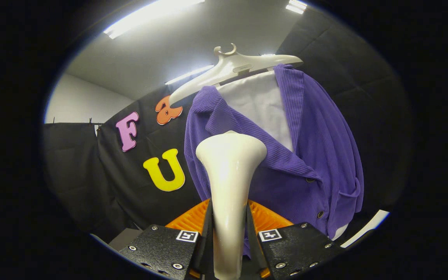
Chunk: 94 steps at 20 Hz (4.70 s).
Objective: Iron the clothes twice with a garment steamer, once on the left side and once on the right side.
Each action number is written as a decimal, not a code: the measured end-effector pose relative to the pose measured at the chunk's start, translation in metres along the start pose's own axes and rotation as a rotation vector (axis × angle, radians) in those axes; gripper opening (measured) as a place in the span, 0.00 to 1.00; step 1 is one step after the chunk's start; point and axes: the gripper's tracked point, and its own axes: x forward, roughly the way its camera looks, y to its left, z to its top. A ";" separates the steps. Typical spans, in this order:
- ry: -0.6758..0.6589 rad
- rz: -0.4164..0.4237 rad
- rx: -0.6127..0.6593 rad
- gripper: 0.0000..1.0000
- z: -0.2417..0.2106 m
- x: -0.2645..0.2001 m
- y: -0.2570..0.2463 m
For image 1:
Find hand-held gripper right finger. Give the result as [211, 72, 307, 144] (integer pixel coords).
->
[245, 199, 344, 278]

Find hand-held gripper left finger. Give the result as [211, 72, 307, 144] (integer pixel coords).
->
[118, 199, 214, 280]

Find white garment steamer head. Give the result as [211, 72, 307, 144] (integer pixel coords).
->
[195, 130, 268, 280]

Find purple corduroy jacket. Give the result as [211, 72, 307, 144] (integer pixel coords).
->
[184, 63, 364, 259]

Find grey drawer cabinet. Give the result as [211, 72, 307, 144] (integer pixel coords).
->
[108, 227, 144, 251]

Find white paper sheet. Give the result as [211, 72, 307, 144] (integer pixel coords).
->
[341, 209, 390, 249]

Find black backdrop cloth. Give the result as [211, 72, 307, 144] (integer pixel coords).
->
[43, 8, 413, 243]

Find white plastic hanger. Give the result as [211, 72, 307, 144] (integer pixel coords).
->
[168, 43, 303, 106]

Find large ceiling light panel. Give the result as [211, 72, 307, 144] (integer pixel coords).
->
[103, 0, 205, 39]

